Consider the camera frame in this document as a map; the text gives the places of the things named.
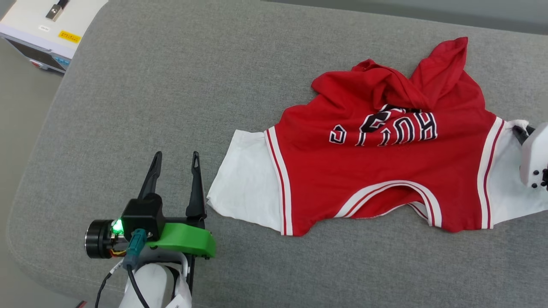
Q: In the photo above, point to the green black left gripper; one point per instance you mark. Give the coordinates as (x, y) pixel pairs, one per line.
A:
(184, 239)

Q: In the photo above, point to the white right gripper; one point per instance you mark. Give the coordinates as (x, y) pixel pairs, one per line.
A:
(537, 162)

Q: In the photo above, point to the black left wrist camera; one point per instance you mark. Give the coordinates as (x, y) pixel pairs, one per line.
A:
(143, 214)

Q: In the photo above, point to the red and white basketball jersey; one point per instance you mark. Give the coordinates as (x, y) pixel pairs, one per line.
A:
(364, 179)

